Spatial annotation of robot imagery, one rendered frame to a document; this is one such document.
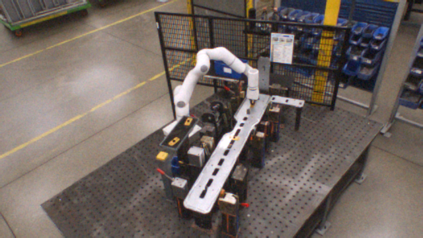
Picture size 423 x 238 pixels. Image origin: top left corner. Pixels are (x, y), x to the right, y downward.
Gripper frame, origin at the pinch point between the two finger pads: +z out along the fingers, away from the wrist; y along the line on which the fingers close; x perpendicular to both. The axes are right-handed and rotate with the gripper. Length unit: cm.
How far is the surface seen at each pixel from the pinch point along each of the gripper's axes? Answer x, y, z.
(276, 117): -7.9, 23.5, 5.0
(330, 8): 58, 47, -65
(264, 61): 26.6, 1.4, -27.0
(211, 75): 33, -55, 0
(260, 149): -43.0, 19.9, 11.5
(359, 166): 34, 100, 80
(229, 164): -74, 7, 3
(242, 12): 185, -75, -8
